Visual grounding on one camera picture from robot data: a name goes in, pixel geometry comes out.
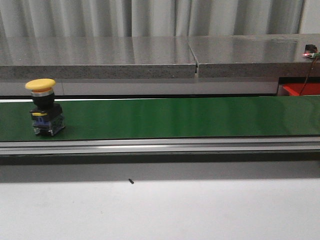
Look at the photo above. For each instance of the yellow mushroom push button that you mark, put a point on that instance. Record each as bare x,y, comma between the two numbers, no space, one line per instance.
47,117

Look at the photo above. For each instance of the grey stone counter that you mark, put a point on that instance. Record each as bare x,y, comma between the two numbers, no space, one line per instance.
161,65

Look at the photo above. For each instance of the red plastic tray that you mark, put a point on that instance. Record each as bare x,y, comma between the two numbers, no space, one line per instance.
298,89

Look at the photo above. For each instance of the green conveyor belt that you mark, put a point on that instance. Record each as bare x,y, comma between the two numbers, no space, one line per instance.
190,117

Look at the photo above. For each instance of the small green circuit board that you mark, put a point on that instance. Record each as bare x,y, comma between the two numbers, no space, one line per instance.
311,51

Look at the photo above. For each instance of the white curtain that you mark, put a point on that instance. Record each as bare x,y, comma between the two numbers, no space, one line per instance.
157,18

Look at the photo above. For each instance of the aluminium conveyor frame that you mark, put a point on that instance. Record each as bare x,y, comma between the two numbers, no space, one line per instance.
166,150

